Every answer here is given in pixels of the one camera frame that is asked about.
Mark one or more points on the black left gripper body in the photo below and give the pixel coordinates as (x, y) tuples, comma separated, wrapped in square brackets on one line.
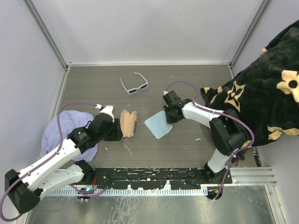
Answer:
[(112, 134)]

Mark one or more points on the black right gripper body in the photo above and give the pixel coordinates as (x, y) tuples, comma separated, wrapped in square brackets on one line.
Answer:
[(170, 117)]

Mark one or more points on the light blue cleaning cloth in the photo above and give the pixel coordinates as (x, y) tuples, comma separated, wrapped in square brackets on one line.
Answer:
[(158, 125)]

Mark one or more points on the flag print glasses case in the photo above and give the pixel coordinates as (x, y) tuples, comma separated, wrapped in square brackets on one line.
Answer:
[(128, 123)]

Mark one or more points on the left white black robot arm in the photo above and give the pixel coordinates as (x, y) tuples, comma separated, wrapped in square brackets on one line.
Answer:
[(27, 187)]

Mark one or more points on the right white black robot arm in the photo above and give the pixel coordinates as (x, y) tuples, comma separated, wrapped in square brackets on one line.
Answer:
[(229, 134)]

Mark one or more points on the white rectangular sunglasses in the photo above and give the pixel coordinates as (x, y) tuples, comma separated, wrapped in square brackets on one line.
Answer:
[(138, 83)]

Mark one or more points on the lavender crumpled cloth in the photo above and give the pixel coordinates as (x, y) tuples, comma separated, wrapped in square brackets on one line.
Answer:
[(69, 120)]

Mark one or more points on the black floral plush blanket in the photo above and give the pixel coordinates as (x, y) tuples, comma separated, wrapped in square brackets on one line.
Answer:
[(265, 95)]

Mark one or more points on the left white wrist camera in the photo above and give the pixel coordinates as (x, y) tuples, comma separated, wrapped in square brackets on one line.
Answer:
[(108, 109)]

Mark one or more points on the black paint-splattered base plate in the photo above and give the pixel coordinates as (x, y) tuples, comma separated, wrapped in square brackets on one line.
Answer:
[(152, 178)]

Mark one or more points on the slotted white cable duct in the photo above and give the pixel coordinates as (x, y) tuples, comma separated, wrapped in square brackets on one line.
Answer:
[(166, 191)]

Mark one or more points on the aluminium front rail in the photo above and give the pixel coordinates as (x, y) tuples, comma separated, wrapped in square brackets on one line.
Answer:
[(258, 176)]

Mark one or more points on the left aluminium frame post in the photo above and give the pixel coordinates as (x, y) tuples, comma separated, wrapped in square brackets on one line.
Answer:
[(47, 34)]

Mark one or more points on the aluminium frame post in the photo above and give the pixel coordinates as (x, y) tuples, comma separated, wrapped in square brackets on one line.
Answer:
[(249, 31), (47, 34)]

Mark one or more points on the right aluminium frame post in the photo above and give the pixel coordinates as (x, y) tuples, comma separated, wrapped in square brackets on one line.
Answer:
[(249, 31)]

